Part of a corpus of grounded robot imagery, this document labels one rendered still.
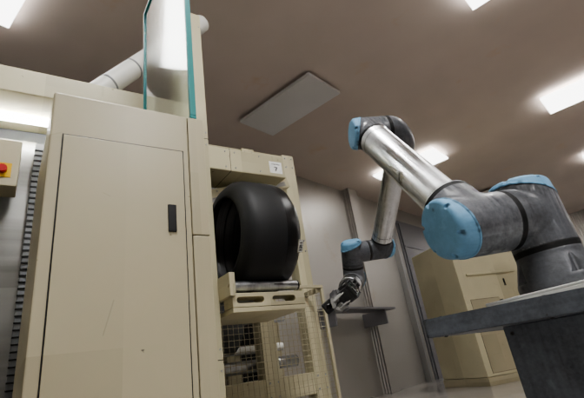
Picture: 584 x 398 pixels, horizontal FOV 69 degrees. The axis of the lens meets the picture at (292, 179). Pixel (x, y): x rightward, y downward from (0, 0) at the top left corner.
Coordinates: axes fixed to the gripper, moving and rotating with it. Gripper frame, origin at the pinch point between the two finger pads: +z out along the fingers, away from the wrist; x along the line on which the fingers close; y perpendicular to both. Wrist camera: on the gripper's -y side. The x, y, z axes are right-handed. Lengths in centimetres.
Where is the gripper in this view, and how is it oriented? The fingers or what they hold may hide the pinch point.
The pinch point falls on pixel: (334, 308)
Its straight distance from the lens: 163.1
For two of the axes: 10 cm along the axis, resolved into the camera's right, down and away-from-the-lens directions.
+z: -3.2, 0.7, -9.4
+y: 6.7, -6.8, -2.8
